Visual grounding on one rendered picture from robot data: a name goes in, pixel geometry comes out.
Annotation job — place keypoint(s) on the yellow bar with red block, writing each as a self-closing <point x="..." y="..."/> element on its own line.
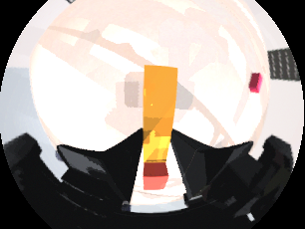
<point x="159" y="111"/>

